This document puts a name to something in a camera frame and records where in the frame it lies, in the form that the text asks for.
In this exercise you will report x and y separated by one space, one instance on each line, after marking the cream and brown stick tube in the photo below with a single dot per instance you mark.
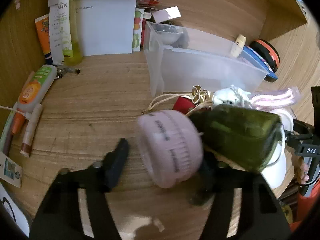
30 132

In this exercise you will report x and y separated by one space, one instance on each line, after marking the orange pen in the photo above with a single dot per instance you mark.
17 125

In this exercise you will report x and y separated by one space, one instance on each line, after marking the fruit sticker sheet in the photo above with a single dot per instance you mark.
137 32

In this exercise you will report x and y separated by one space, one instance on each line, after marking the white cylindrical tub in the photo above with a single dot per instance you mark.
276 172

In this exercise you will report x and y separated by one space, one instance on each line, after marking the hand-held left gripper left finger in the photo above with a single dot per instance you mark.
117 161

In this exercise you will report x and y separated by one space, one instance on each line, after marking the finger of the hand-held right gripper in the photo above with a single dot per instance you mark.
297 137
302 125

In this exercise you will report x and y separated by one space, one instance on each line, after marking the clear plastic storage bin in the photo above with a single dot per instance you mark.
200 67

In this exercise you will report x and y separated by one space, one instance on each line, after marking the cream lip balm tube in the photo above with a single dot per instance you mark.
238 45

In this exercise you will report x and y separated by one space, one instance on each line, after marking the beige paper tag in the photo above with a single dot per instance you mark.
10 168

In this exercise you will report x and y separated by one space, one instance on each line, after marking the wooden desktop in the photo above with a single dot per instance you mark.
87 115

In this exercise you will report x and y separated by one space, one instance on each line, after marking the pink round jar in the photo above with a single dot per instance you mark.
170 145

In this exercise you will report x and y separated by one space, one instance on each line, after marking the clear glass dish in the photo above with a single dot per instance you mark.
167 33

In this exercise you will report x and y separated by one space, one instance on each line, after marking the white and pink small box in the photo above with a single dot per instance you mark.
166 14

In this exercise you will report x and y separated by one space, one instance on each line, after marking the yellow-green bottle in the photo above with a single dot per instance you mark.
71 47

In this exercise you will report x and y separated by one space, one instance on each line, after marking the pink hair brush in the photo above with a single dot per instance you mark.
272 98

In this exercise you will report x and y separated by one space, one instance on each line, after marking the person's right hand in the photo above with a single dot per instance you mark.
301 171

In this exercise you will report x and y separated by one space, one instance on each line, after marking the large white paper sheet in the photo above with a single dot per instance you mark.
107 27

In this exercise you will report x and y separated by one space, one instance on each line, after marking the white card with circle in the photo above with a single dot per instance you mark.
12 212

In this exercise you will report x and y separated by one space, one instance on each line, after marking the person's right forearm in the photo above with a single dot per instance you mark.
310 207

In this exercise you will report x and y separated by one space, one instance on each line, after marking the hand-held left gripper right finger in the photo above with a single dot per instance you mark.
207 180

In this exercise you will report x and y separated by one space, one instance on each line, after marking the dark green glass bottle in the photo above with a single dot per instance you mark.
237 135

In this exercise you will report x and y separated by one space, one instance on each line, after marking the black and orange round case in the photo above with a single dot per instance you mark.
268 52

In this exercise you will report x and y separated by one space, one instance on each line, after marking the green and white pen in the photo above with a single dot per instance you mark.
6 132

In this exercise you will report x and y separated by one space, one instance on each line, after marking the stack of colourful packets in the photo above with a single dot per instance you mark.
147 3

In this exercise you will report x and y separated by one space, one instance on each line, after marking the red pouch with gold ribbon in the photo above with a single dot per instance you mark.
182 103

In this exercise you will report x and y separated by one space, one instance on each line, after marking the narrow printed paper slip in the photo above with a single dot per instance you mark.
56 30

